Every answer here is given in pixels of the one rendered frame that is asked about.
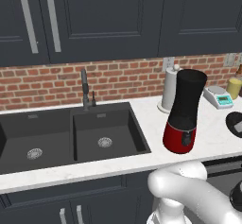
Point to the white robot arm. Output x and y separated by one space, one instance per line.
189 188

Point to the red and black blender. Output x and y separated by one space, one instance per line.
186 108

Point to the black blender lid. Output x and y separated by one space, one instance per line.
231 122

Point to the black double sink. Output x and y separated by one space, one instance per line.
104 133

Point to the dark grey tap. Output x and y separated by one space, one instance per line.
84 89

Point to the white paper towel roll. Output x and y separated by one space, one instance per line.
169 89

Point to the white kitchen scale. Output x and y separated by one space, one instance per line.
217 96

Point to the dark base cupboard door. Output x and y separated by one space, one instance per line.
31 216
116 207

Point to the dark base cupboard panel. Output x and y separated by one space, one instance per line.
63 191

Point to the yellow jar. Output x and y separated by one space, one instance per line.
234 88

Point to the brown bottle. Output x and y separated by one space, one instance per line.
239 71

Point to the grey wall socket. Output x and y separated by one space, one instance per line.
168 64
231 59

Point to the dark wall cupboard door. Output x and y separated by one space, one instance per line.
107 16
201 10
11 23

